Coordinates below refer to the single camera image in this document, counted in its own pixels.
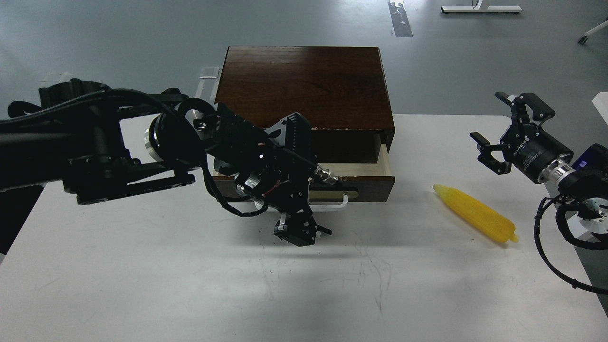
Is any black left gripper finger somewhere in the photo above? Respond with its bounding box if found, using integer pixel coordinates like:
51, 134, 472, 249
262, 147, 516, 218
294, 216, 333, 247
274, 214, 301, 245

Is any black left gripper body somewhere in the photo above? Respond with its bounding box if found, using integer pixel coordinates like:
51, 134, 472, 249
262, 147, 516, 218
234, 142, 341, 228

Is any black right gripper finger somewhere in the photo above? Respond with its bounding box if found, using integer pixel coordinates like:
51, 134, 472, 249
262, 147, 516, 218
469, 132, 511, 175
494, 92, 556, 126

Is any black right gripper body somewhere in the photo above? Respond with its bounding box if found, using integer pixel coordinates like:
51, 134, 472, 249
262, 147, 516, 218
500, 123, 573, 184

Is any yellow toy corn cob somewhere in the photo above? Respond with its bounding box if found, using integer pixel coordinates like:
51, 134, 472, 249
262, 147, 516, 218
432, 184, 519, 243

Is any wooden drawer with white handle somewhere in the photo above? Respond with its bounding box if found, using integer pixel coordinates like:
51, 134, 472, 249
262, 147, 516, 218
213, 135, 395, 206

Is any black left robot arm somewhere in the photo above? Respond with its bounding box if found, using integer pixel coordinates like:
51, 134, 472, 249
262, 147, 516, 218
0, 78, 341, 247

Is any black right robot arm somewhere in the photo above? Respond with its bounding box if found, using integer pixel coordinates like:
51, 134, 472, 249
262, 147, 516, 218
470, 92, 607, 250

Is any dark wooden drawer cabinet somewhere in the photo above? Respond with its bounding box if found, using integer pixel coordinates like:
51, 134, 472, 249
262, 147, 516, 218
215, 46, 396, 163

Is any white chair leg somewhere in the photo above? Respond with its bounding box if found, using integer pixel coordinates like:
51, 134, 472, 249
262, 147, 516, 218
577, 18, 608, 45

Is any white table leg base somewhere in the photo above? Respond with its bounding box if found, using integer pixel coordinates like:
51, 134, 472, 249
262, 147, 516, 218
441, 0, 523, 14

